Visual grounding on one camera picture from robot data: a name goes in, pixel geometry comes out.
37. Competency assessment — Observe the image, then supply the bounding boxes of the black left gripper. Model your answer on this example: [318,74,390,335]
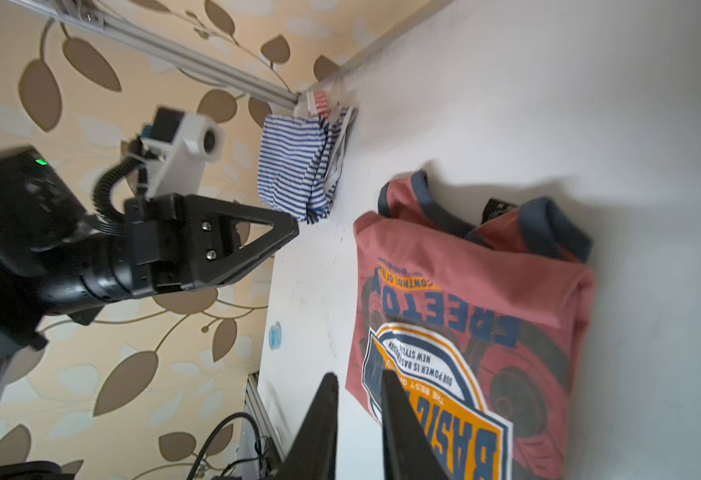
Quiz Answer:
[124,194,300,294]

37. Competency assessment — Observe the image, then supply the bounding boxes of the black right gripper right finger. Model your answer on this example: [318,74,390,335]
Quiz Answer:
[381,370,448,480]

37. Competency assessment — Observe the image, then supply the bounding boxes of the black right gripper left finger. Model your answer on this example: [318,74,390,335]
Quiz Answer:
[274,373,338,480]

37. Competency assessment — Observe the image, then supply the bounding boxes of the blue white striped tank top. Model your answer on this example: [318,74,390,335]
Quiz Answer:
[258,107,358,224]

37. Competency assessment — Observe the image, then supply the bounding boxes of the maroon red garment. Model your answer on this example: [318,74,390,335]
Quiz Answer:
[346,171,594,479]

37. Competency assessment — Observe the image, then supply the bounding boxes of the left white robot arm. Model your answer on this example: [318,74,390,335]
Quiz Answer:
[0,146,298,398]

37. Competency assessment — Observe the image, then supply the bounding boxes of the red white striped folded top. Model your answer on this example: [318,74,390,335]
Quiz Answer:
[306,90,332,119]

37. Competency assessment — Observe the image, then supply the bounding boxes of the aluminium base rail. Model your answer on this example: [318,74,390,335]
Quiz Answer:
[228,372,284,479]

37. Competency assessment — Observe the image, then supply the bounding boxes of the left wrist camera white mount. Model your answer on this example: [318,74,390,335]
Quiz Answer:
[140,107,226,198]

